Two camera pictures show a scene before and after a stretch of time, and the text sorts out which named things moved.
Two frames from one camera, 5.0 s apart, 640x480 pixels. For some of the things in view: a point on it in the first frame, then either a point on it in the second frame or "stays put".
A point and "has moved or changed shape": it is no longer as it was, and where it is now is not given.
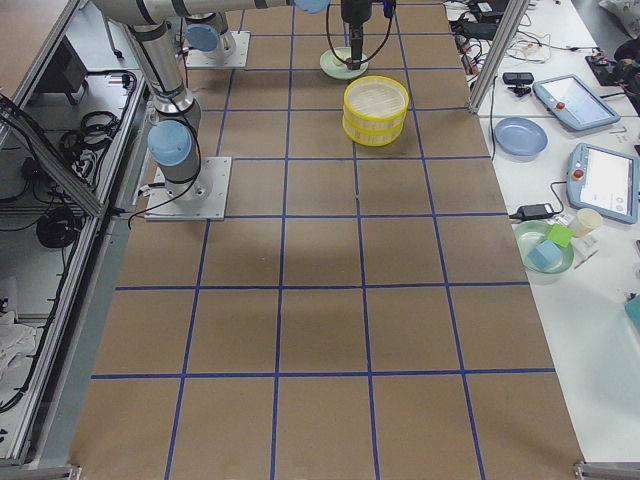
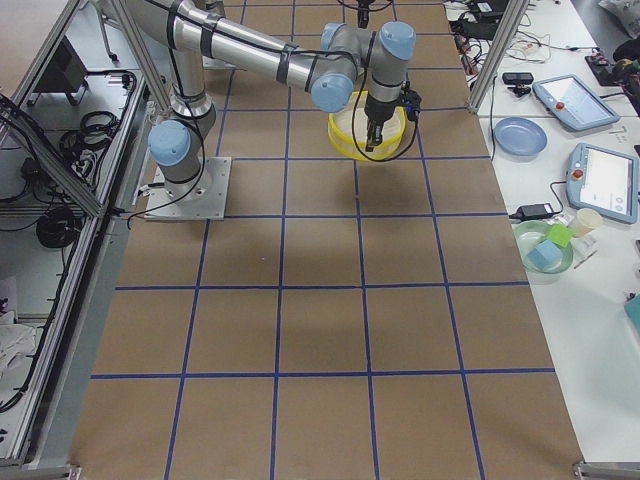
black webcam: x=521 y=80 stays put
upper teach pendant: x=568 y=98 stays put
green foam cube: x=560 y=235 stays put
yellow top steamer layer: x=376 y=102 has moved or changed shape
